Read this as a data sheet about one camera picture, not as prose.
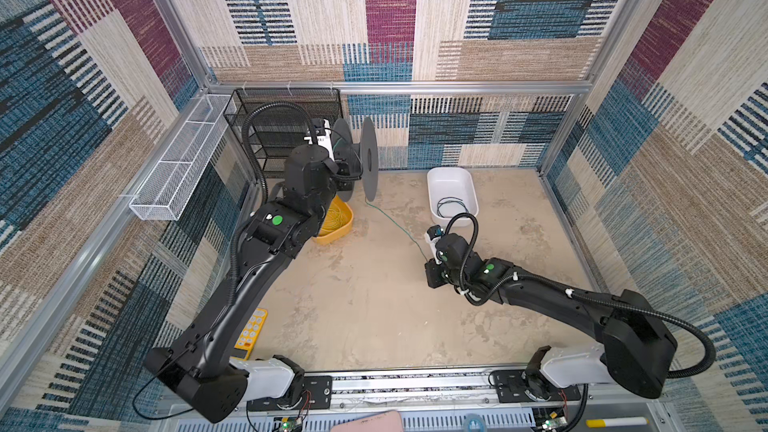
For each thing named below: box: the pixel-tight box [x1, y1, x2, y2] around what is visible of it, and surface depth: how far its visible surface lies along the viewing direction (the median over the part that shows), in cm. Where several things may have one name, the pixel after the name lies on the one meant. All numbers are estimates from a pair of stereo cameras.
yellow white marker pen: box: [586, 416, 650, 428], surface depth 70 cm
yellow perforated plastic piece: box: [230, 308, 268, 361], surface depth 83 cm
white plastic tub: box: [427, 166, 479, 227], surface depth 114 cm
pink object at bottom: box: [330, 410, 403, 432], surface depth 70 cm
